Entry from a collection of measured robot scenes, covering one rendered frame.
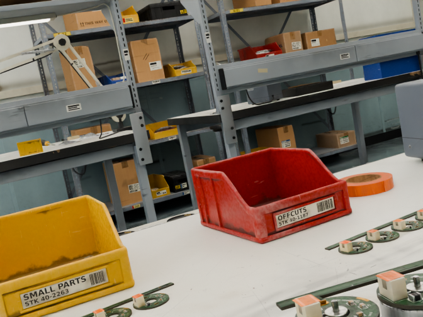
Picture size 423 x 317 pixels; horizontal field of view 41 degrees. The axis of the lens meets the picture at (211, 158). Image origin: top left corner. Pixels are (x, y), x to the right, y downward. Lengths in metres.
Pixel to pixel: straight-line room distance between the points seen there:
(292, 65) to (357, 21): 3.12
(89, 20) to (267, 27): 1.84
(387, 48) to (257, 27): 2.22
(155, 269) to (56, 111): 1.99
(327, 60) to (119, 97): 1.12
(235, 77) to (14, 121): 1.03
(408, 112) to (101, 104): 1.90
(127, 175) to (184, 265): 3.82
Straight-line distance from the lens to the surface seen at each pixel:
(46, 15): 2.66
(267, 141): 4.95
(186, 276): 0.43
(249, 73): 2.74
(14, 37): 4.61
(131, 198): 4.29
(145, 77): 4.34
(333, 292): 0.19
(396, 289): 0.18
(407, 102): 0.70
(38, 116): 2.42
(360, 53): 3.14
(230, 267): 0.43
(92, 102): 2.46
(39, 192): 4.58
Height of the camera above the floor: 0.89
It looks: 7 degrees down
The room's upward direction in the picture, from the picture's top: 11 degrees counter-clockwise
